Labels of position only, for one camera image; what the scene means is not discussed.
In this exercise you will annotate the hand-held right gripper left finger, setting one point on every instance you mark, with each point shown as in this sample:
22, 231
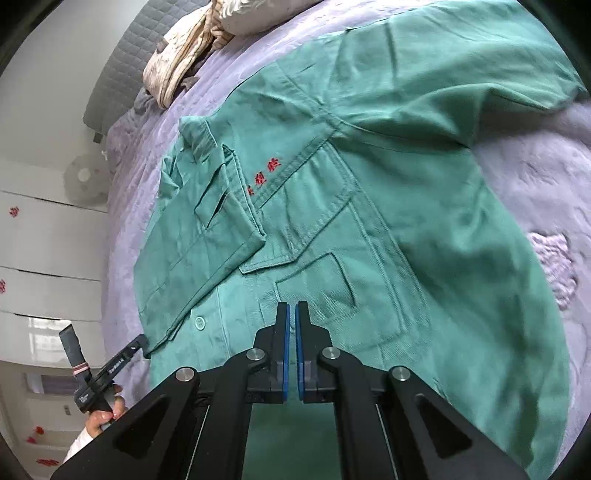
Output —
285, 355

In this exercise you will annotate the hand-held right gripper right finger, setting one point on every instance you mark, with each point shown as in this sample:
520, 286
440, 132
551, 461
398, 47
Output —
300, 355

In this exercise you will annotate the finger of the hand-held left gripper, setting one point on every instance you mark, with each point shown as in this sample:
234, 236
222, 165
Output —
138, 345

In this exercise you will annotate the green work jacket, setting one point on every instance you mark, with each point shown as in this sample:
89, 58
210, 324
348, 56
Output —
369, 184

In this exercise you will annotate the person's left forearm white sleeve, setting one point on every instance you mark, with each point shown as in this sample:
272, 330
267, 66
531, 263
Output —
78, 447

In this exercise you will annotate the person's left hand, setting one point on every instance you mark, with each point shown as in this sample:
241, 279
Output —
104, 417

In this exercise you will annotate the white wardrobe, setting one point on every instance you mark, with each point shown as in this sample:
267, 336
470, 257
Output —
46, 240

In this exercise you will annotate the white standing fan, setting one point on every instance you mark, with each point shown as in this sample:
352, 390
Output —
85, 177

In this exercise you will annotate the purple plush blanket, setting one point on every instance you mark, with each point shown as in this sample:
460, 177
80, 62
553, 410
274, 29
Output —
531, 184

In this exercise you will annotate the grey padded headboard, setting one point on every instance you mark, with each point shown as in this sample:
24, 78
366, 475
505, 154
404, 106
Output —
124, 55

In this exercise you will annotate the beige quilted cover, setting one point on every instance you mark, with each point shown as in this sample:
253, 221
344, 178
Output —
180, 50

